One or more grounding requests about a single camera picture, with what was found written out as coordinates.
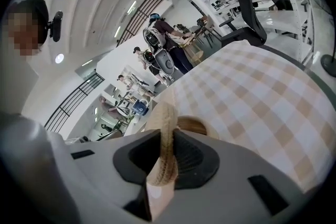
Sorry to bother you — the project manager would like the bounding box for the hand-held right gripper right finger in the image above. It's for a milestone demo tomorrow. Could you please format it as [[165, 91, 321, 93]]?
[[173, 130, 220, 190]]

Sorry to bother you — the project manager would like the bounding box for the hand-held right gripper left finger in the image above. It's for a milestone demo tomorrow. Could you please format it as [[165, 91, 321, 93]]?
[[113, 130, 161, 184]]

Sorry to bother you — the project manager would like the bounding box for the round woven beige placemat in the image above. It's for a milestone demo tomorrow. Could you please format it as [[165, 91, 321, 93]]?
[[145, 101, 182, 188]]

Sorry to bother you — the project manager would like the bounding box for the blue mug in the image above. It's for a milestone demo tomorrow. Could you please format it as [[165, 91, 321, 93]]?
[[132, 99, 150, 116]]

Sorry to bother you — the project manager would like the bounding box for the checked tablecloth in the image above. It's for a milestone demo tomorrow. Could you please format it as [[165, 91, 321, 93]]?
[[123, 40, 336, 192]]

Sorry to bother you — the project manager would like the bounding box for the black balcony railing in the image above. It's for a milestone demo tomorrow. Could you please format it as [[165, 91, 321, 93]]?
[[44, 72, 105, 132], [115, 0, 165, 48]]

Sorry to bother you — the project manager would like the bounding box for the white shell backpack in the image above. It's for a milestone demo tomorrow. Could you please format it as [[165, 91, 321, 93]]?
[[143, 50, 155, 64], [143, 28, 176, 77]]

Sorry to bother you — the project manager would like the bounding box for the round wooden side table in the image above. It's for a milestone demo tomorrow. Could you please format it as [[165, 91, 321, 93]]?
[[181, 34, 205, 66]]

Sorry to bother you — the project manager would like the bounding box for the dark dining chair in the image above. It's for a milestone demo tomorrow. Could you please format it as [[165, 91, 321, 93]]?
[[196, 15, 224, 48]]

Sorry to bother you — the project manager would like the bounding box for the person's white shirt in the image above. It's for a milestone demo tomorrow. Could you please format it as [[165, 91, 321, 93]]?
[[0, 56, 40, 116]]

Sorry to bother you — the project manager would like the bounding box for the black standing fan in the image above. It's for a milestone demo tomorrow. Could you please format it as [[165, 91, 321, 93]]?
[[320, 54, 336, 78]]

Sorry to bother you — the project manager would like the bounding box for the black office chair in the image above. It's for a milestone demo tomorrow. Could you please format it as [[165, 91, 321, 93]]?
[[219, 0, 268, 48]]

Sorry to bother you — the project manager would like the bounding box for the person's head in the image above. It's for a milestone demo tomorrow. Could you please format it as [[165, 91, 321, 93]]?
[[5, 0, 50, 57]]

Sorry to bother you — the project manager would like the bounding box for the black head camera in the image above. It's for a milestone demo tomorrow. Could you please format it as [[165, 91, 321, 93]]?
[[43, 10, 64, 42]]

